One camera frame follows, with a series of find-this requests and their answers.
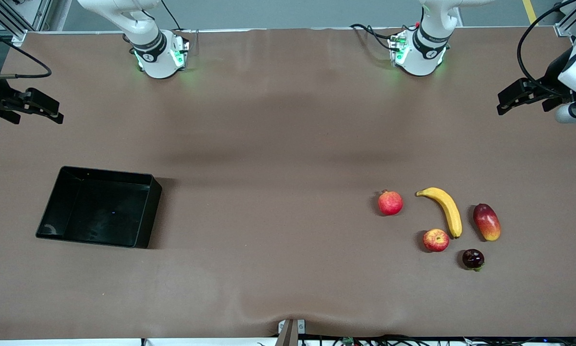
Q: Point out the red yellow apple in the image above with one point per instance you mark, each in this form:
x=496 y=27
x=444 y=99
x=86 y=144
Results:
x=436 y=240

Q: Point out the black plastic box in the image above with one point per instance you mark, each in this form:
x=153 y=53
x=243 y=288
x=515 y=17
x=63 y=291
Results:
x=100 y=211

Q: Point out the red yellow mango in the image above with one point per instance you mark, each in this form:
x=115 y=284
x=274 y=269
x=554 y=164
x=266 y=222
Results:
x=486 y=222

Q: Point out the yellow banana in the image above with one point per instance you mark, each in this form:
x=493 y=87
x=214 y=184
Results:
x=448 y=206

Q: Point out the aluminium frame profile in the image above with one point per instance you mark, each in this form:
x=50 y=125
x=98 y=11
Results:
x=573 y=21
x=14 y=19

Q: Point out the red pomegranate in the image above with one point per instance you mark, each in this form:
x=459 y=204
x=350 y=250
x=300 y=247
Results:
x=390 y=203

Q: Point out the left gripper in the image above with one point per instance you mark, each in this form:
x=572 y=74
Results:
x=551 y=76

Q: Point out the dark purple mangosteen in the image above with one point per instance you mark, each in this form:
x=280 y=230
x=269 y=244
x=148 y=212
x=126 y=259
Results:
x=472 y=258

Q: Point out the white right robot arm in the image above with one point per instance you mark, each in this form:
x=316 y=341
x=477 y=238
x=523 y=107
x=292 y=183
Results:
x=149 y=50

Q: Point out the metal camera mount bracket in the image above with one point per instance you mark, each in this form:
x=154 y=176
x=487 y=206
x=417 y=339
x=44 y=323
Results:
x=290 y=332

